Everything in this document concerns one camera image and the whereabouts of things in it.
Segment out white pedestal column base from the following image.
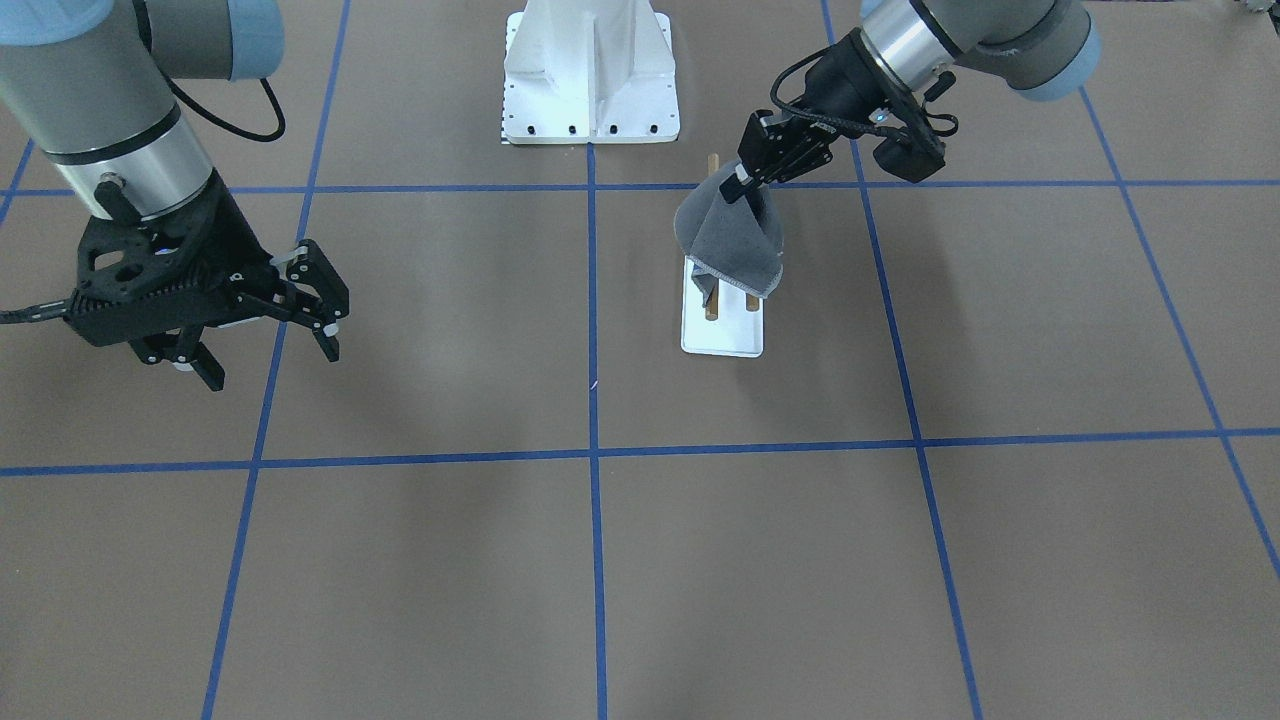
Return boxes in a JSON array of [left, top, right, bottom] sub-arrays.
[[500, 1, 681, 145]]

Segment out grey blue towel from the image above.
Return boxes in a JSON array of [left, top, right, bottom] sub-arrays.
[[675, 159, 785, 306]]

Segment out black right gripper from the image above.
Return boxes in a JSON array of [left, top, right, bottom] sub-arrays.
[[65, 173, 349, 392]]

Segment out white wooden towel rack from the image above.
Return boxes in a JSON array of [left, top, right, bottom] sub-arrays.
[[680, 152, 765, 357]]

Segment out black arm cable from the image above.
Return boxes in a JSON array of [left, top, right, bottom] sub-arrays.
[[165, 76, 287, 143]]

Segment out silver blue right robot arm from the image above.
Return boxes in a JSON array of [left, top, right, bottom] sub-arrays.
[[1, 1, 349, 391]]

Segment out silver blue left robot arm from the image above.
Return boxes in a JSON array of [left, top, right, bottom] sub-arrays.
[[709, 1, 1101, 204]]

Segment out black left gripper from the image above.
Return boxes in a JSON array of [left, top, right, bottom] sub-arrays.
[[719, 28, 942, 206]]

